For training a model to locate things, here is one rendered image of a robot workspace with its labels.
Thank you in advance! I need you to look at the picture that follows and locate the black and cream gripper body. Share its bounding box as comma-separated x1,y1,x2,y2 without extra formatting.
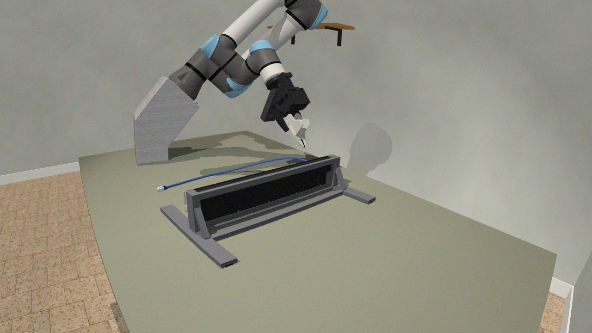
266,72,310,117

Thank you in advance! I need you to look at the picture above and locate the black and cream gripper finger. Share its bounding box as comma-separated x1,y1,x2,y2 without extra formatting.
273,110,305,148
293,112,310,147

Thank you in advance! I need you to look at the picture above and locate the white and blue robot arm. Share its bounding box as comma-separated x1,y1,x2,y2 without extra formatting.
168,0,328,100

